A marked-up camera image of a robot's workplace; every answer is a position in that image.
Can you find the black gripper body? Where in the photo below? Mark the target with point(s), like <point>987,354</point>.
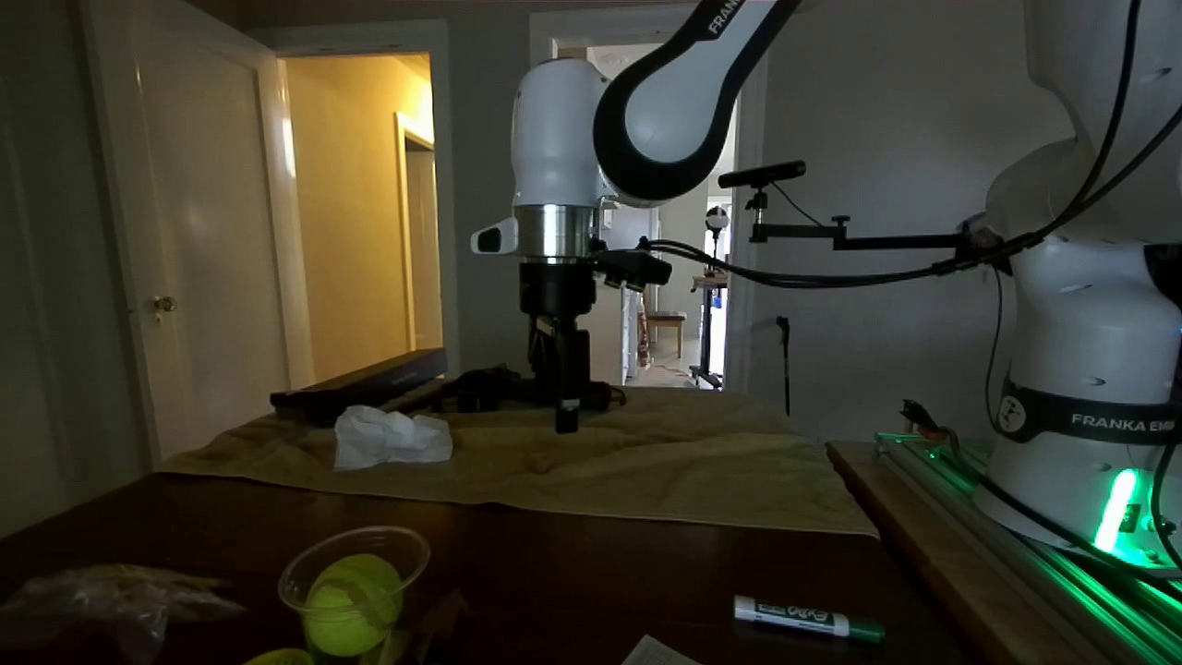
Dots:
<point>558,333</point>

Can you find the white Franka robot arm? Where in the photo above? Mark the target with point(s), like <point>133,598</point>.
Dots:
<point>1083,270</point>

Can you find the robot base platform green light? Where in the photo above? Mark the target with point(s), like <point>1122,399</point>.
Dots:
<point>985,540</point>

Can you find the olive towel under keyboard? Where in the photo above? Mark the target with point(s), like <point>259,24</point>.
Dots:
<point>676,475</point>

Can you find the white crumpled tissue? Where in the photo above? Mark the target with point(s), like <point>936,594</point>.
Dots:
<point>388,441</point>

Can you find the small white card packet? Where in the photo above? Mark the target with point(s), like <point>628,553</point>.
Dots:
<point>660,651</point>

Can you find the yellow-green tennis ball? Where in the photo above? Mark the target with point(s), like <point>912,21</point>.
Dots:
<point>351,609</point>

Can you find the green white marker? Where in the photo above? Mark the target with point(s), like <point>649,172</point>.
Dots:
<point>801,614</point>

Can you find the white panel door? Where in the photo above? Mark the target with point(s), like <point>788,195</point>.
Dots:
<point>209,247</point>

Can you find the round door knob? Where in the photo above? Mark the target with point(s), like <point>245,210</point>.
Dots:
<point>161,305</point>

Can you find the clear crumpled plastic bag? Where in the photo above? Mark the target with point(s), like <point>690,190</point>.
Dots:
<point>111,603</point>

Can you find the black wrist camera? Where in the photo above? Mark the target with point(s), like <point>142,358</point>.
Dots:
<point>632,266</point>

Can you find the black stereo camera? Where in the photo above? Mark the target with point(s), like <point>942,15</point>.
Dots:
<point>763,172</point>

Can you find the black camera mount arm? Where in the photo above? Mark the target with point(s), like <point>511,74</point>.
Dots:
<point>887,237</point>

